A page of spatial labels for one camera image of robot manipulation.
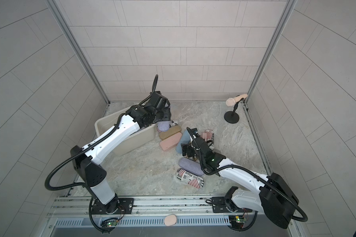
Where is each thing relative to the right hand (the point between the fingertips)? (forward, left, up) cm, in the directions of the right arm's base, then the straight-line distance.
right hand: (187, 143), depth 83 cm
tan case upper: (+10, +14, -6) cm, 19 cm away
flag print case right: (+8, -14, -7) cm, 18 cm away
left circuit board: (-34, +36, -6) cm, 50 cm away
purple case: (+2, +12, +15) cm, 19 cm away
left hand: (+12, +9, +14) cm, 20 cm away
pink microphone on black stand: (+25, -34, -10) cm, 44 cm away
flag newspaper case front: (-17, 0, -7) cm, 19 cm away
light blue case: (+6, +1, -5) cm, 8 cm away
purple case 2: (-10, -1, -8) cm, 13 cm away
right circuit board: (-36, -22, -11) cm, 44 cm away
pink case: (+5, +10, -7) cm, 14 cm away
